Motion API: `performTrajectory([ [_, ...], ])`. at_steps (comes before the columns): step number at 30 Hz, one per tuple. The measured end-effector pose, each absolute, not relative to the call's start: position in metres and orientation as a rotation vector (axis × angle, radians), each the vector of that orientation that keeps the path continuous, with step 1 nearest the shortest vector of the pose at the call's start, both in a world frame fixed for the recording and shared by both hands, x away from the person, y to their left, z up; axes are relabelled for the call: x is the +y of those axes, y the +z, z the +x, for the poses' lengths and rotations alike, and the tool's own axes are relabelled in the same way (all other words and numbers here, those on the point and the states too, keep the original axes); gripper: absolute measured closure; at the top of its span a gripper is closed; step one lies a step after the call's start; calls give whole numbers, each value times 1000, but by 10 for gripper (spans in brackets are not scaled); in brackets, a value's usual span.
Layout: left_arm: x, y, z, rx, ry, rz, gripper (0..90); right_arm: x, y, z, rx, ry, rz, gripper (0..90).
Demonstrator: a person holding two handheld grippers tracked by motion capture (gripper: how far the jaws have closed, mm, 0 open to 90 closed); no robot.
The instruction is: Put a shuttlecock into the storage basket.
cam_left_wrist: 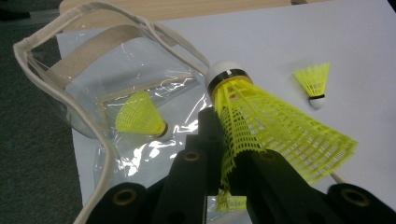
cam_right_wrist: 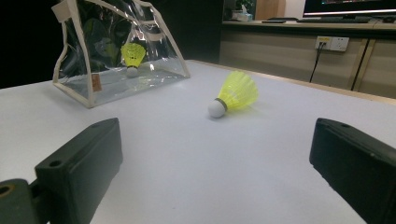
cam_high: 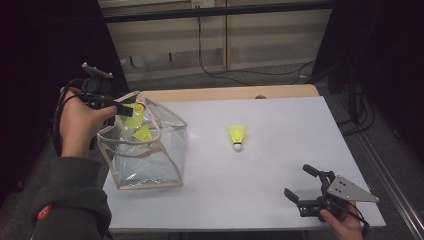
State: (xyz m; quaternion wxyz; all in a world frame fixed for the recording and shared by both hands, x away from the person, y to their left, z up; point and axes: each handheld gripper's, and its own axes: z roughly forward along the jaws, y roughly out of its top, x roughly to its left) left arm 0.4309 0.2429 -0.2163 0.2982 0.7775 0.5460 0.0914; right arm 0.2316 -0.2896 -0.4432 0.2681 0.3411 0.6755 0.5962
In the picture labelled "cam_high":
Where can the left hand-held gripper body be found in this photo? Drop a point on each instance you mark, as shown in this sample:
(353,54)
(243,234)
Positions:
(98,90)

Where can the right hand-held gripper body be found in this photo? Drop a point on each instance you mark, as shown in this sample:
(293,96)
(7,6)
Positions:
(348,190)

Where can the yellow shuttlecock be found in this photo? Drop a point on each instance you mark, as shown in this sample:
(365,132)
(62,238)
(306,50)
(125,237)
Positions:
(237,133)
(135,119)
(143,134)

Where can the clear bag with beige trim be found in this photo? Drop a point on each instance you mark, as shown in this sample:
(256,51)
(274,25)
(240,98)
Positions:
(156,156)

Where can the person's left hand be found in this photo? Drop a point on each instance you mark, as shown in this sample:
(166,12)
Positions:
(78,126)

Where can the person's right hand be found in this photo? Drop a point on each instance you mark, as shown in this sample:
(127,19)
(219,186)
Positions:
(346,230)

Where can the black curtain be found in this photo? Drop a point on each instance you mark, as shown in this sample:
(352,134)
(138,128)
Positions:
(26,50)
(393,50)

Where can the white power socket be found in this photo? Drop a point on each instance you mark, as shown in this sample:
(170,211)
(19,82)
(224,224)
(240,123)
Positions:
(202,3)

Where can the black metal bar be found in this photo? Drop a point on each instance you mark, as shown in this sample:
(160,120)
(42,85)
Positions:
(216,11)

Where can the light wooden cabinet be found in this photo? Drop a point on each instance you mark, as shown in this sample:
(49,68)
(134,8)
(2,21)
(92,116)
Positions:
(266,36)

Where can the aluminium rail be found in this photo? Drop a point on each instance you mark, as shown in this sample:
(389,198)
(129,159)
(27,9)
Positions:
(393,186)

